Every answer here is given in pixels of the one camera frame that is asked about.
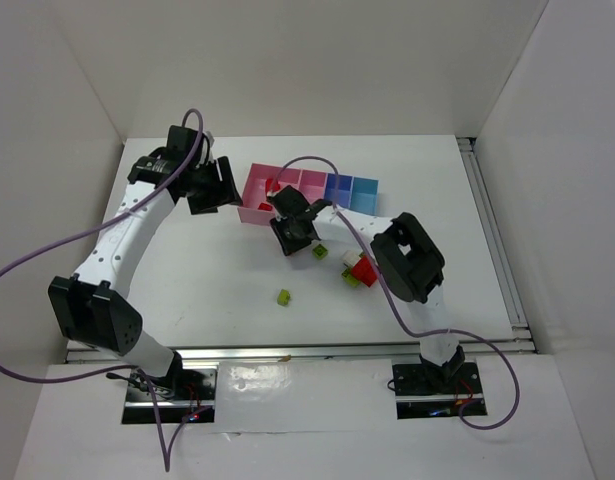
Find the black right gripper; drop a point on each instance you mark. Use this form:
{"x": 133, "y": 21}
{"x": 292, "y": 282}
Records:
{"x": 293, "y": 228}

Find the aluminium front rail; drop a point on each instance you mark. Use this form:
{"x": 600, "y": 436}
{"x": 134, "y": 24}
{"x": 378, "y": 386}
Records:
{"x": 517, "y": 346}

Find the green lego plate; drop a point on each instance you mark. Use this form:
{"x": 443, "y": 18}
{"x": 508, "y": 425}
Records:
{"x": 348, "y": 277}

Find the light blue container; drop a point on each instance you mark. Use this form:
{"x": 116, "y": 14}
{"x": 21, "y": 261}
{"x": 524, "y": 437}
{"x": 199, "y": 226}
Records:
{"x": 364, "y": 195}

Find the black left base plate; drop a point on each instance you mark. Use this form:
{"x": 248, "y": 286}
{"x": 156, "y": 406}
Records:
{"x": 193, "y": 396}

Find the dark blue container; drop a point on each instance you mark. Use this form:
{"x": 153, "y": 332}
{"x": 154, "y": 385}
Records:
{"x": 339, "y": 189}

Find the white lego brick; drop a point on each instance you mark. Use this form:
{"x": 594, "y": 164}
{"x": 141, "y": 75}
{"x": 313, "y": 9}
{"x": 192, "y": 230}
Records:
{"x": 351, "y": 258}

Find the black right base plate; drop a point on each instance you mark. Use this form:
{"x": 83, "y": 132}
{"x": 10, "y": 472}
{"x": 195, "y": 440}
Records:
{"x": 417, "y": 398}

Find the large red lego brick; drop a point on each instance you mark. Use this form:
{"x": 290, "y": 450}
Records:
{"x": 363, "y": 271}

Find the small pink container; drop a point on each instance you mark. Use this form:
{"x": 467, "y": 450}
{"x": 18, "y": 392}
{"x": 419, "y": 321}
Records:
{"x": 312, "y": 184}

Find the green lego brick with studs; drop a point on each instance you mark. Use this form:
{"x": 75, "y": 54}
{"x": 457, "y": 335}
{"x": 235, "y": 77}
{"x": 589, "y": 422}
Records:
{"x": 320, "y": 252}

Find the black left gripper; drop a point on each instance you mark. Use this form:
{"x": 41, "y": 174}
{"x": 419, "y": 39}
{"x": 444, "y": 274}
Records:
{"x": 207, "y": 185}

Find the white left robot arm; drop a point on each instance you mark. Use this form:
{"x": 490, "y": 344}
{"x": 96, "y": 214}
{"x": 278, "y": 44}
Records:
{"x": 91, "y": 305}

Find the aluminium side rail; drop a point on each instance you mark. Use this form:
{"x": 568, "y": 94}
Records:
{"x": 505, "y": 277}

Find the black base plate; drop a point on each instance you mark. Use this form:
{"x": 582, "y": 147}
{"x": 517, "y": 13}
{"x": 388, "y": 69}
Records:
{"x": 417, "y": 398}
{"x": 193, "y": 396}

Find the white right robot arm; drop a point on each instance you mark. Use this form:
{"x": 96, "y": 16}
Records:
{"x": 407, "y": 263}

